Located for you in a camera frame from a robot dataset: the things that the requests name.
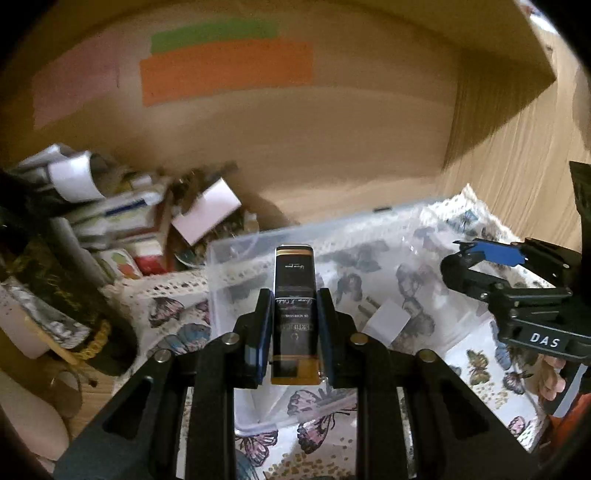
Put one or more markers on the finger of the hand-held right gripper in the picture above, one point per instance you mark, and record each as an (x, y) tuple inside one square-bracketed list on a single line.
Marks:
[(466, 277), (496, 251)]

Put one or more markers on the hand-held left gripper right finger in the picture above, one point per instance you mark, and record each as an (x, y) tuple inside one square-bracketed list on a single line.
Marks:
[(326, 339)]

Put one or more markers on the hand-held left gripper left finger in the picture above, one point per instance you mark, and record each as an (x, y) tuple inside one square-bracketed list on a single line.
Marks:
[(261, 339)]

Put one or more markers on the black and gold box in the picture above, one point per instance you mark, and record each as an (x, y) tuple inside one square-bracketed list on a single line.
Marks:
[(294, 314)]

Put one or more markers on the clear plastic storage container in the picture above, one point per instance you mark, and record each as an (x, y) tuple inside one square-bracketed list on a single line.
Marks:
[(369, 258)]

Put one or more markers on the person's right hand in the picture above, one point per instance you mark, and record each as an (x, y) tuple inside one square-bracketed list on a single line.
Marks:
[(556, 378)]

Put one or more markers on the white paper slip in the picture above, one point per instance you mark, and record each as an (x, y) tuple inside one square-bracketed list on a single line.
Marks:
[(387, 321)]

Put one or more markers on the butterfly printed cloth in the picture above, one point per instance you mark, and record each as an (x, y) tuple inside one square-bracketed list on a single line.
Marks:
[(489, 369)]

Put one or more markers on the pale pink box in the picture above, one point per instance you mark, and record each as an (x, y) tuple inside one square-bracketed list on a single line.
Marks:
[(206, 210)]

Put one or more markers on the fruit printed packet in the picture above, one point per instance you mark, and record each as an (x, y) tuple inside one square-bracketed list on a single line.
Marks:
[(121, 264)]

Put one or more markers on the pile of small cartons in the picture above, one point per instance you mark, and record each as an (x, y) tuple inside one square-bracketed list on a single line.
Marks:
[(124, 217)]

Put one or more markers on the curled white paper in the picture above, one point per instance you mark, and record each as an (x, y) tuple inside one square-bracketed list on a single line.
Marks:
[(76, 177)]

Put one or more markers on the orange paper sheet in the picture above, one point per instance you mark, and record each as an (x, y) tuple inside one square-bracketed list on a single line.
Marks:
[(226, 71)]

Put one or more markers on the green paper sheet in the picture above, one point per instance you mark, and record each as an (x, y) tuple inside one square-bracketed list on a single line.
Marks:
[(214, 36)]

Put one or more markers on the pink paper sheet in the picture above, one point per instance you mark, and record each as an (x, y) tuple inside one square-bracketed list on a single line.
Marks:
[(74, 85)]

